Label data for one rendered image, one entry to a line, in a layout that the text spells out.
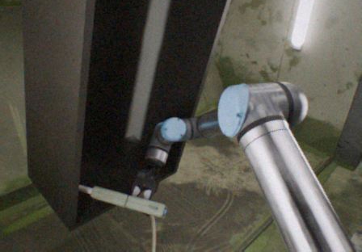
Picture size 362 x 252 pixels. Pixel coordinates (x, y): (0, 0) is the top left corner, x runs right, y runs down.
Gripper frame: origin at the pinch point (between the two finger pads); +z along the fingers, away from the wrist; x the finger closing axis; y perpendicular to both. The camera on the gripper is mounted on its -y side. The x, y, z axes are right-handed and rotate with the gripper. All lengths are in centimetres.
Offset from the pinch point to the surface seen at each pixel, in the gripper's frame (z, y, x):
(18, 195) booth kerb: 10, 47, 88
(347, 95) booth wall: -135, 107, -99
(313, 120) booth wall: -122, 135, -80
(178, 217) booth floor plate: -7, 72, -4
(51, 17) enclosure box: -36, -64, 20
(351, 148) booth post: -103, 134, -112
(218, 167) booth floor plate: -55, 112, -14
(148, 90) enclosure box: -57, 10, 18
